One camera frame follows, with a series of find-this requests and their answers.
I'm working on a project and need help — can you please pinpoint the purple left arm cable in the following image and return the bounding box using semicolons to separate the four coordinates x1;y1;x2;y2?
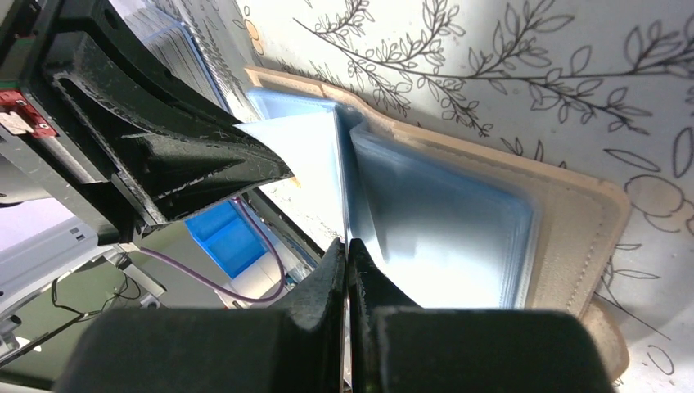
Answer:
137;197;288;305

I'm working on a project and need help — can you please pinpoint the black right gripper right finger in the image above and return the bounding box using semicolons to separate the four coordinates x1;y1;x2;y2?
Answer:
346;239;615;392

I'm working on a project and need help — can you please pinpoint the single black credit card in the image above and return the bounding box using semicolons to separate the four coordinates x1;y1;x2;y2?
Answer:
335;106;354;392

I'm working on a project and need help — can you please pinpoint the beige leather card holder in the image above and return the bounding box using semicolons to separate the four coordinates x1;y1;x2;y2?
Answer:
245;65;630;379

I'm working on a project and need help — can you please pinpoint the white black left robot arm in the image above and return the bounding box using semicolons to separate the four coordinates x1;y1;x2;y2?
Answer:
1;1;291;318

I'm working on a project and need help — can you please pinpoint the stack of credit cards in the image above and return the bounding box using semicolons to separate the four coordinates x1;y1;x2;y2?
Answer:
125;6;229;111

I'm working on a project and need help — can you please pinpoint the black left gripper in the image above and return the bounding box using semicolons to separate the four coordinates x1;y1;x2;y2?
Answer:
1;1;291;245

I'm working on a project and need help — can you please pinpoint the floral patterned table mat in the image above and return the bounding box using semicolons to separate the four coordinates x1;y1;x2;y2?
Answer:
108;0;694;393

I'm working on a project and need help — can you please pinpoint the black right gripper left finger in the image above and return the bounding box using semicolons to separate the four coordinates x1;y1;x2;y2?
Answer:
54;239;346;392

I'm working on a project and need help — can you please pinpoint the clear plastic card box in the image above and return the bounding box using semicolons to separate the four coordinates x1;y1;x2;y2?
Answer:
111;1;258;123

